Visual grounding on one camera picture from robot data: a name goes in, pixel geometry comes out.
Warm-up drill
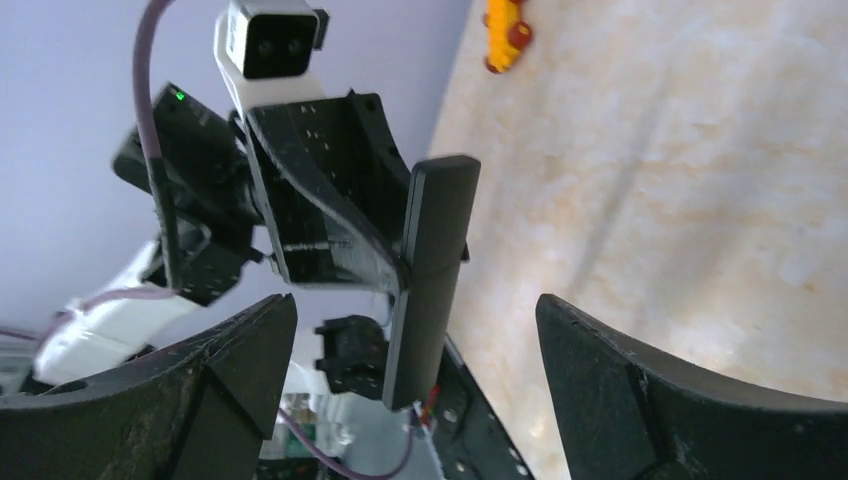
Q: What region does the orange red small block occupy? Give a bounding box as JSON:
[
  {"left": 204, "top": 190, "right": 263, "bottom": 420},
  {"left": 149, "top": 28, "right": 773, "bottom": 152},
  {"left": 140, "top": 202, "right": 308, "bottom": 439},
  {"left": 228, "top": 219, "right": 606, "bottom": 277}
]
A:
[{"left": 483, "top": 0, "right": 534, "bottom": 74}]

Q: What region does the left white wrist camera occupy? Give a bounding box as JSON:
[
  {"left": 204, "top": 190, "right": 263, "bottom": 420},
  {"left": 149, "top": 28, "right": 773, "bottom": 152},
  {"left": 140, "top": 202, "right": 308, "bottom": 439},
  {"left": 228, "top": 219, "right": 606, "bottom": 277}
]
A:
[{"left": 214, "top": 0, "right": 329, "bottom": 117}]

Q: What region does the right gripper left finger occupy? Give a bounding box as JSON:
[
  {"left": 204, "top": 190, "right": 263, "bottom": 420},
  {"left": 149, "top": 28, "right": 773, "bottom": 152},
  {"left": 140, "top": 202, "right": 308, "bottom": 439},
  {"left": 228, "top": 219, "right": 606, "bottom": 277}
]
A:
[{"left": 1, "top": 294, "right": 297, "bottom": 479}]

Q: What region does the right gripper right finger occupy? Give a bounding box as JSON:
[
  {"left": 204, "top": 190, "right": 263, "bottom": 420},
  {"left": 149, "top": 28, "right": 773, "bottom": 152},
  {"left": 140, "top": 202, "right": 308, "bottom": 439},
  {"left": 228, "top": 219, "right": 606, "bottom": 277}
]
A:
[{"left": 535, "top": 294, "right": 847, "bottom": 479}]

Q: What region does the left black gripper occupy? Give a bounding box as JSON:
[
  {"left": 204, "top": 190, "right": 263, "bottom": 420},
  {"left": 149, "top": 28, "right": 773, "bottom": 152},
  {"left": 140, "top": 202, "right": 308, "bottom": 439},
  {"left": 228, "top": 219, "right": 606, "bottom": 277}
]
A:
[{"left": 245, "top": 91, "right": 410, "bottom": 294}]

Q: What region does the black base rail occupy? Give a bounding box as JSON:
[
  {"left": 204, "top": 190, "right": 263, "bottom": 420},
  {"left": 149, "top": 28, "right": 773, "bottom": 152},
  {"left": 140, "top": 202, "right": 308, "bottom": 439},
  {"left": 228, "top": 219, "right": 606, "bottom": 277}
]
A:
[{"left": 314, "top": 315, "right": 533, "bottom": 479}]

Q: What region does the black remote control with buttons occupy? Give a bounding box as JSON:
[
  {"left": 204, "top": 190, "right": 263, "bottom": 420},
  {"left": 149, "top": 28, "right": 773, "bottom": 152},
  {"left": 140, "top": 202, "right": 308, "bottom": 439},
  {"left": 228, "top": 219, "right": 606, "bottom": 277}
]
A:
[{"left": 382, "top": 155, "right": 481, "bottom": 411}]

